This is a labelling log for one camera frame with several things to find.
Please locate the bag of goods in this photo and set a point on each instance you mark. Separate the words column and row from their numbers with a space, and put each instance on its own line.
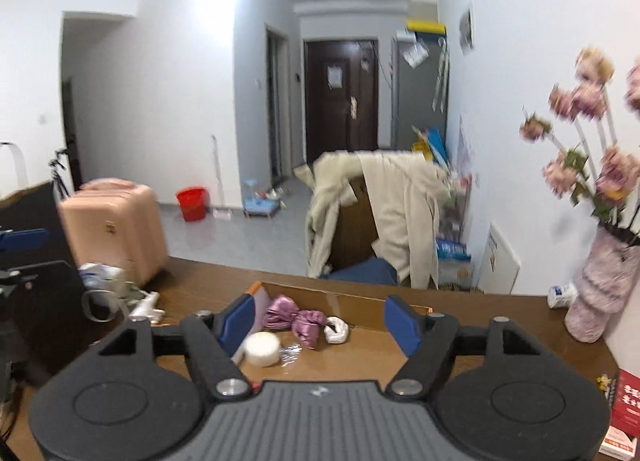
column 452, row 221

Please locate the olive beige jacket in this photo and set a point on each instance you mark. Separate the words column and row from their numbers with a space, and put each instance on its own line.
column 325, row 191

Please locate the blue and yellow items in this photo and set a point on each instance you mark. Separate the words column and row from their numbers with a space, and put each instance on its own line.
column 431, row 142

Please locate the wooden chair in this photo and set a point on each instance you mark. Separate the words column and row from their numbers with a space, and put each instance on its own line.
column 355, row 231

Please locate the grey refrigerator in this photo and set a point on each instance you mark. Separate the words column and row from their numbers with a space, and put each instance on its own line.
column 415, row 101

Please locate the pink hard-shell suitcase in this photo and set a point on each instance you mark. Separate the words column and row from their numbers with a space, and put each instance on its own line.
column 115, row 231

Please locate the dark brown door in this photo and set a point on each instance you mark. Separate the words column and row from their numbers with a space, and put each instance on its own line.
column 325, row 121

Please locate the gold wrapped item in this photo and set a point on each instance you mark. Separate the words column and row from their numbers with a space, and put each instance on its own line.
column 604, row 383

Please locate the pink textured vase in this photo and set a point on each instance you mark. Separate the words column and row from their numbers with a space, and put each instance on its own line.
column 600, row 286

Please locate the white plastic pack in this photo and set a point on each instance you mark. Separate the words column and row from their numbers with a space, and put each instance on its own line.
column 102, row 275

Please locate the small red box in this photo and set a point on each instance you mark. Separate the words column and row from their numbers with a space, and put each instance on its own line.
column 627, row 401

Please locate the black tripod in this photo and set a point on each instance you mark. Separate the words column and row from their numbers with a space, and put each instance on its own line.
column 59, row 171

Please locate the cream jacket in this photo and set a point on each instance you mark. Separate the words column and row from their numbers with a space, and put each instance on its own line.
column 400, row 211

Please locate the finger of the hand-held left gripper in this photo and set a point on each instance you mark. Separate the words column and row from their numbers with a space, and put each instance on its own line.
column 24, row 239

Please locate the blue chair cushion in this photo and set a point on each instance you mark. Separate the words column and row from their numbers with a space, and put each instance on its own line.
column 367, row 271

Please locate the white board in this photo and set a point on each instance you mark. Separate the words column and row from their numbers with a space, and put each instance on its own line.
column 500, row 261

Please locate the small blue stool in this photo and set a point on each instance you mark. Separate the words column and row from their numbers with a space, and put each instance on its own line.
column 260, row 205

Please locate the white tape roll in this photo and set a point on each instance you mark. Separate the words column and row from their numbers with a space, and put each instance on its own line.
column 262, row 348

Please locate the purple satin cloth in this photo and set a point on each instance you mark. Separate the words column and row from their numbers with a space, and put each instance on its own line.
column 302, row 323

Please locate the yellow box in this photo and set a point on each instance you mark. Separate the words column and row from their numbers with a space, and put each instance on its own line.
column 426, row 25

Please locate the framed wall picture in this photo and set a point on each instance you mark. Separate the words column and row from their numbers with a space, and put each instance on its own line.
column 466, row 28

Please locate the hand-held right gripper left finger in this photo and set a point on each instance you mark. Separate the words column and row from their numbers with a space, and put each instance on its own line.
column 236, row 325

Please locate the clear plastic wrap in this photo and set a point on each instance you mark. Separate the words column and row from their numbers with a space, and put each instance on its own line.
column 291, row 356

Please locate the white mop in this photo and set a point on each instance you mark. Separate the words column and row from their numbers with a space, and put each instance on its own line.
column 218, row 176

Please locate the dried pink flowers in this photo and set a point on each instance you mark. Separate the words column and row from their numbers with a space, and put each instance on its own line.
column 590, row 101

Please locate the white paper notice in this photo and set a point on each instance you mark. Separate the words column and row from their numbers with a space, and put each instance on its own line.
column 334, row 76

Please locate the orange cardboard box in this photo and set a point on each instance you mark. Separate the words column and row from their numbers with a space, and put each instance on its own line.
column 360, row 305

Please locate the white handheld device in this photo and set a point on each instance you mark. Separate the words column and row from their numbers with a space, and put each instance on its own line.
column 147, row 307

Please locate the red plastic bucket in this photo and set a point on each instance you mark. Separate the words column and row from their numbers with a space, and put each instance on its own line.
column 192, row 203

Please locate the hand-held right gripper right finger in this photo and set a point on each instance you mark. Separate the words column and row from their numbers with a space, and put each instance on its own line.
column 403, row 327

